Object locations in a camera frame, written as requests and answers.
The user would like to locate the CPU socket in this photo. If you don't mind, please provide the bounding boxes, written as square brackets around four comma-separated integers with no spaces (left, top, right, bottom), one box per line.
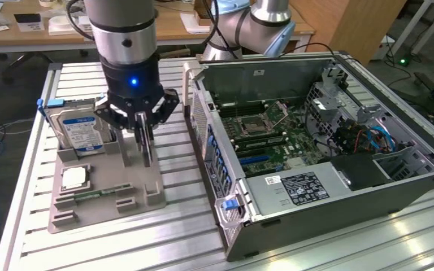
[237,113,270,137]

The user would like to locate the green motherboard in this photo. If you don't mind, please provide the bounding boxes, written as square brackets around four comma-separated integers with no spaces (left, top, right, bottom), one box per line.
[216,97,332,174]

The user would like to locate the blue wire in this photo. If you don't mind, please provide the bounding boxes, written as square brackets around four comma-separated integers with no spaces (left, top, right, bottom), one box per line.
[366,125,396,154]

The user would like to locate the white box with black top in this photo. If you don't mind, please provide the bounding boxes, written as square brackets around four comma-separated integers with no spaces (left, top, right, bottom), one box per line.
[13,13,45,33]

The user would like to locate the graphics card with metal bracket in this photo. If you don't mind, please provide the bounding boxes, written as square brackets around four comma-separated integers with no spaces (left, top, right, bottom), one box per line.
[133,111,156,168]

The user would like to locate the white box holding tape roll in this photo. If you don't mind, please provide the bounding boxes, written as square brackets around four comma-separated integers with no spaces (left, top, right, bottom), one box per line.
[48,15,82,37]

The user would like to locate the white printed box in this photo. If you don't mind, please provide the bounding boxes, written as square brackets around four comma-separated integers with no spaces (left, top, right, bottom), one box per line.
[77,15,92,33]

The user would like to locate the white paper stack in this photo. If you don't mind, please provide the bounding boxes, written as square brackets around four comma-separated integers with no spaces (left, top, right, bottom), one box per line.
[179,12,213,34]

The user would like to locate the black office chair base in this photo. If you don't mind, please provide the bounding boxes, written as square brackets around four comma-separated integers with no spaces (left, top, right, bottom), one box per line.
[0,51,54,84]

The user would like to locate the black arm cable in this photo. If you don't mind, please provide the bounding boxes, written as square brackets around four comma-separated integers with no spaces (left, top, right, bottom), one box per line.
[203,0,241,54]

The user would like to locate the hard disk with blue bracket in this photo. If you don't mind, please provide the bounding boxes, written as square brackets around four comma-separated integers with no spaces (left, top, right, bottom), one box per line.
[37,97,119,158]

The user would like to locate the grey power supply unit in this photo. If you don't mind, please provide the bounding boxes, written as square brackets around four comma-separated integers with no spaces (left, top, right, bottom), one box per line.
[244,162,354,216]

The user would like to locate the brown cardboard box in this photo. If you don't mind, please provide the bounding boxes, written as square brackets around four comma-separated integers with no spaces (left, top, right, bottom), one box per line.
[193,0,215,20]

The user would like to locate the black power cable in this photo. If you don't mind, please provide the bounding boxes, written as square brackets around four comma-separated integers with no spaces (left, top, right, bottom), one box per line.
[280,41,340,57]

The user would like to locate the metal disk bay cage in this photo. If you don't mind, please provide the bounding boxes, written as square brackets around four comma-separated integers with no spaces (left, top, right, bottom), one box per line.
[304,67,358,139]

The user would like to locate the installed black RAM stick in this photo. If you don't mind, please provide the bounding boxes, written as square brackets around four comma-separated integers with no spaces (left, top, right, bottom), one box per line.
[232,134,284,145]
[233,139,284,151]

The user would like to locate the grey parts rack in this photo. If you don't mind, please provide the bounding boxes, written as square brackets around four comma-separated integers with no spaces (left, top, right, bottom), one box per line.
[46,124,167,235]

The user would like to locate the blue expansion slot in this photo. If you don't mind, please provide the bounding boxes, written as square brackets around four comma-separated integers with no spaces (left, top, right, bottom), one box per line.
[239,155,271,166]

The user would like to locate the silver CPU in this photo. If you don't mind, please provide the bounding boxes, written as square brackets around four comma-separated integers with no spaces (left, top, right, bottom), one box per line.
[61,168,90,191]

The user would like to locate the open grey PC case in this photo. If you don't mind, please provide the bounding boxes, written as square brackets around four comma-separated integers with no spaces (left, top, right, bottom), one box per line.
[181,50,434,262]

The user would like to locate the wooden cabinet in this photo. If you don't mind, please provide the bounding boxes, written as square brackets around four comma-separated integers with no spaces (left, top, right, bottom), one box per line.
[288,0,409,66]

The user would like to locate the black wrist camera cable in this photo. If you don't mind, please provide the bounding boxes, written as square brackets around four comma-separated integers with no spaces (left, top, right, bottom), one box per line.
[65,0,96,42]

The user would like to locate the wooden desk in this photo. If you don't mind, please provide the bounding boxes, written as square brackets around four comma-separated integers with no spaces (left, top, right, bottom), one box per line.
[0,0,315,62]

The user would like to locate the green RAM stick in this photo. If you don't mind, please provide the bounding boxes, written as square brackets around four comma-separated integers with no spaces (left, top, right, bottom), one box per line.
[73,187,119,202]

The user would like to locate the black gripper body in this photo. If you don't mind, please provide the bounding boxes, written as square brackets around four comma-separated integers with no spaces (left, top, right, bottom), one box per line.
[98,55,165,117]

